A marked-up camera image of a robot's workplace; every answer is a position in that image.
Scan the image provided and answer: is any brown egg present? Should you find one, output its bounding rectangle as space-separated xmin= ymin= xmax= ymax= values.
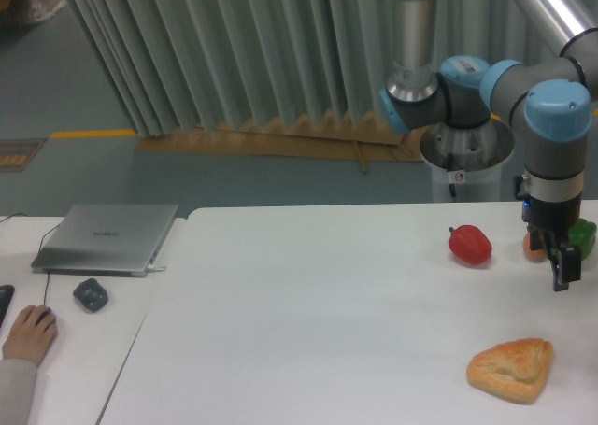
xmin=522 ymin=233 xmax=546 ymax=262

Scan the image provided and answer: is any black mouse cable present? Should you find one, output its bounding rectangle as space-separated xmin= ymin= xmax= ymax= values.
xmin=0 ymin=212 xmax=76 ymax=310

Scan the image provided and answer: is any white usb plug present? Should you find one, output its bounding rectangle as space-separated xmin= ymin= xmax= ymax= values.
xmin=147 ymin=264 xmax=167 ymax=274

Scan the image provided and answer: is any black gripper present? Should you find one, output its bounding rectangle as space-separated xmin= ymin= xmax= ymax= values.
xmin=513 ymin=175 xmax=582 ymax=291

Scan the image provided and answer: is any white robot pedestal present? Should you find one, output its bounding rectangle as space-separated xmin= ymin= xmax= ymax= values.
xmin=420 ymin=119 xmax=515 ymax=203

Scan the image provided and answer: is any person's hand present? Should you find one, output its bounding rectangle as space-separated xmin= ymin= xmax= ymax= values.
xmin=2 ymin=305 xmax=58 ymax=367

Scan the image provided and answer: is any silver closed laptop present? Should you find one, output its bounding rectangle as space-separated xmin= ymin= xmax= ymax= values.
xmin=31 ymin=204 xmax=178 ymax=276

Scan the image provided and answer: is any pale green pleated curtain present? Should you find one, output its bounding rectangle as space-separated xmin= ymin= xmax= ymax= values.
xmin=54 ymin=0 xmax=598 ymax=139

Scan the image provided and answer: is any golden pastry turnover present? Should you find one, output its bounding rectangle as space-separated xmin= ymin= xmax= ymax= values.
xmin=466 ymin=338 xmax=554 ymax=404

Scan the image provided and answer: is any green bell pepper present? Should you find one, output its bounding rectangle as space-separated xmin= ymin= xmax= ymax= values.
xmin=568 ymin=218 xmax=597 ymax=260

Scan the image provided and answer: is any black keyboard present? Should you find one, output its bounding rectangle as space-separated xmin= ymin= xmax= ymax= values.
xmin=0 ymin=285 xmax=15 ymax=327

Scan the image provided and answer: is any red bell pepper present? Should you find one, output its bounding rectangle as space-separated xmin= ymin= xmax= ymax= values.
xmin=448 ymin=224 xmax=492 ymax=266

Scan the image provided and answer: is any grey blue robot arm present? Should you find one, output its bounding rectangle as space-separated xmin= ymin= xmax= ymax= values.
xmin=379 ymin=0 xmax=597 ymax=291

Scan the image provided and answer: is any black computer mouse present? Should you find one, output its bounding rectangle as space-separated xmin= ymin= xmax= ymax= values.
xmin=34 ymin=305 xmax=56 ymax=333

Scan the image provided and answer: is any orange floor sign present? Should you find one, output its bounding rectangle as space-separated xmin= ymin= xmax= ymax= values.
xmin=0 ymin=138 xmax=47 ymax=172

